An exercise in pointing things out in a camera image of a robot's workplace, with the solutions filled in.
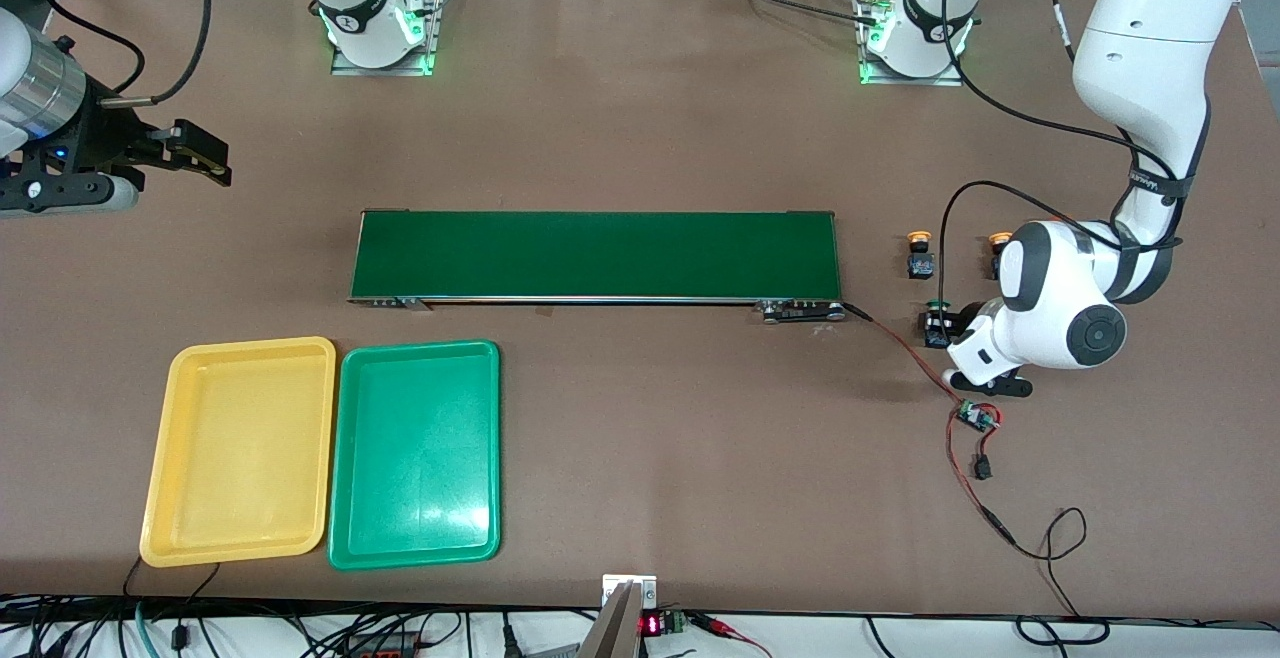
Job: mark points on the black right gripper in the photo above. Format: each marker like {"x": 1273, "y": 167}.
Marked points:
{"x": 107, "y": 135}

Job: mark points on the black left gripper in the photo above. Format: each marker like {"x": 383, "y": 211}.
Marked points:
{"x": 966, "y": 319}

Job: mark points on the green push button switch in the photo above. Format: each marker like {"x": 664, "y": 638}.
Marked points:
{"x": 937, "y": 336}

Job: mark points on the yellow push button switch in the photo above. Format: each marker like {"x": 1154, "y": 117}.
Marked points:
{"x": 921, "y": 264}
{"x": 997, "y": 238}

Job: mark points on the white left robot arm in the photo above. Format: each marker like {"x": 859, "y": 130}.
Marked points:
{"x": 1150, "y": 38}

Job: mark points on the small green circuit board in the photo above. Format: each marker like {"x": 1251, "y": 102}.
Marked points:
{"x": 972, "y": 415}

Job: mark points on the green conveyor belt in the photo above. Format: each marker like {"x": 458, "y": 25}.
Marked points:
{"x": 790, "y": 258}

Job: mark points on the yellow plastic tray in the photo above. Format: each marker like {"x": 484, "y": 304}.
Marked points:
{"x": 240, "y": 498}

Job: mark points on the red clip lead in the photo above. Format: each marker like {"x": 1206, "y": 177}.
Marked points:
{"x": 720, "y": 627}

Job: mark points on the green plastic tray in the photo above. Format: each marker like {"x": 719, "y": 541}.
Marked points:
{"x": 430, "y": 508}

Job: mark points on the red digit display module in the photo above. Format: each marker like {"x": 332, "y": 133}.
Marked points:
{"x": 652, "y": 625}

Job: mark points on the black red power strip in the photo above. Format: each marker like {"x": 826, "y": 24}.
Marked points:
{"x": 380, "y": 650}

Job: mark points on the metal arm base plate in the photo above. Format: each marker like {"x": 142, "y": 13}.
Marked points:
{"x": 950, "y": 80}
{"x": 436, "y": 38}

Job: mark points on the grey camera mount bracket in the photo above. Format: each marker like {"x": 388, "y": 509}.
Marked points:
{"x": 615, "y": 628}

